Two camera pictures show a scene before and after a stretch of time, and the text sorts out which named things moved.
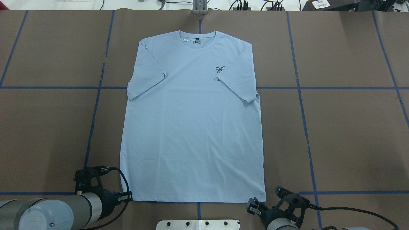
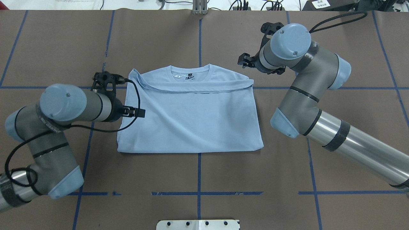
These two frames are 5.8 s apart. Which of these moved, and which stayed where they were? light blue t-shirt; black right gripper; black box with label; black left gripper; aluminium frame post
Moved: black left gripper; light blue t-shirt; black right gripper
Stayed: black box with label; aluminium frame post
